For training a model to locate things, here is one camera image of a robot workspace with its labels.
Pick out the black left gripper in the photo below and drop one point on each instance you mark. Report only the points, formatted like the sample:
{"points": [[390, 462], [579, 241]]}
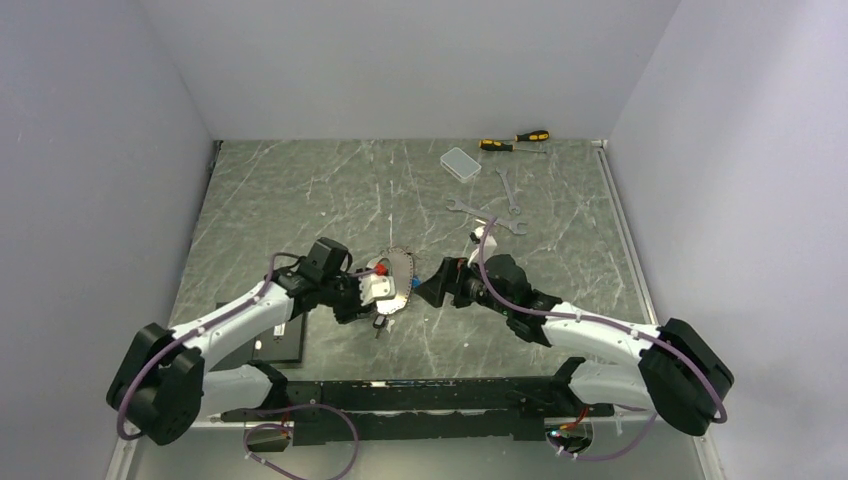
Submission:
{"points": [[345, 315]]}

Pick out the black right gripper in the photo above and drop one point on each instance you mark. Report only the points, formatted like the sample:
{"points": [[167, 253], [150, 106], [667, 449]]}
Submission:
{"points": [[451, 277]]}

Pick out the metal key organizer plate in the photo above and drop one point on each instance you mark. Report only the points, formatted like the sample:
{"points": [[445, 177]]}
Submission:
{"points": [[401, 266]]}

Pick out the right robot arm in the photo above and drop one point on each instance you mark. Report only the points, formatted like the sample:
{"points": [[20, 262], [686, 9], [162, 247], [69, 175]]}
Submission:
{"points": [[668, 369]]}

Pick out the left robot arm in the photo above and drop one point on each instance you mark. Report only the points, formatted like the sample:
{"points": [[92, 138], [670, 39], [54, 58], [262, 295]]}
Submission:
{"points": [[168, 377]]}

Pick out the black flat box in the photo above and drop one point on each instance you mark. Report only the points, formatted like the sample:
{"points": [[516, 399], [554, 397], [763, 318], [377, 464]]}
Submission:
{"points": [[281, 342]]}

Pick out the large silver wrench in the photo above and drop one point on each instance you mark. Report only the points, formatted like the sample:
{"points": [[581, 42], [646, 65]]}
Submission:
{"points": [[516, 227]]}

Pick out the small silver wrench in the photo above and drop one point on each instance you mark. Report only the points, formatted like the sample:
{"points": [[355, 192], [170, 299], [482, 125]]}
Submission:
{"points": [[514, 207]]}

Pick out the clear plastic box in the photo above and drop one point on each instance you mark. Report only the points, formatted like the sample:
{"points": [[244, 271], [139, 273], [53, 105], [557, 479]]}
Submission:
{"points": [[460, 165]]}

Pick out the yellow black screwdriver front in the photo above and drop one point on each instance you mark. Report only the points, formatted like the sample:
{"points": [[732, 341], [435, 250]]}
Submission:
{"points": [[491, 145]]}

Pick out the yellow black screwdriver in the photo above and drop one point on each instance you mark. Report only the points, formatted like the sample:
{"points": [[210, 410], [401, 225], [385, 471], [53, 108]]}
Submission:
{"points": [[535, 136], [491, 145]]}

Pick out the yellow black screwdriver rear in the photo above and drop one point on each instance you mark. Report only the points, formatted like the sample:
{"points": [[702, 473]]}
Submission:
{"points": [[535, 136]]}

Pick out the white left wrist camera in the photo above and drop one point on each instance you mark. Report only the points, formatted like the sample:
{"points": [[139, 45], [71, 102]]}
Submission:
{"points": [[375, 284]]}

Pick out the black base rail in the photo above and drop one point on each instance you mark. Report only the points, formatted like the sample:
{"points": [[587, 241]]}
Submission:
{"points": [[521, 408]]}

